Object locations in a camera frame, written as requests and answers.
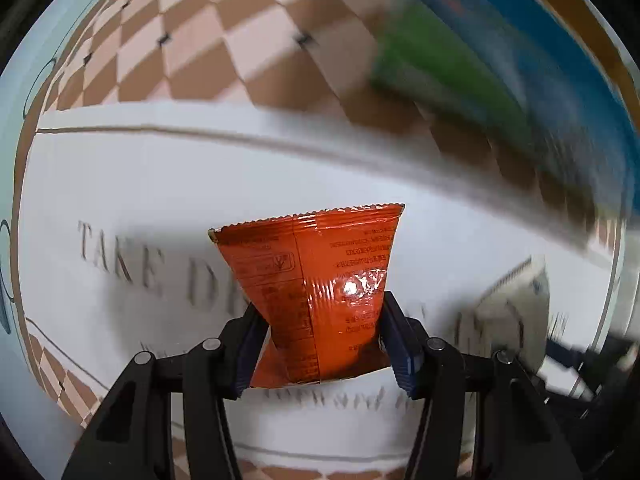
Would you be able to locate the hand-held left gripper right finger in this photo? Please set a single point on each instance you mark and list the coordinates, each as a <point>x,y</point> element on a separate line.
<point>400,355</point>

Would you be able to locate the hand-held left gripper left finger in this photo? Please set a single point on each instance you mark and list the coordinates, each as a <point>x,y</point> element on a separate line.
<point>250,350</point>

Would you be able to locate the orange snack bag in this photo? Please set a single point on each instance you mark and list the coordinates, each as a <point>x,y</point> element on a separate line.
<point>325,260</point>

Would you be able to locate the cream snack packet with barcode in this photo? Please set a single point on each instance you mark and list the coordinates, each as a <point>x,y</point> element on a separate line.
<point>515,310</point>

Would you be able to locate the printed checkered tablecloth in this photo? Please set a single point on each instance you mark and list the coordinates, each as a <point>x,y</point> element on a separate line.
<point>150,185</point>

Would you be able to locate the blue and green milk carton box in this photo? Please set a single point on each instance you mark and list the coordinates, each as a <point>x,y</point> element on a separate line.
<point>450,60</point>

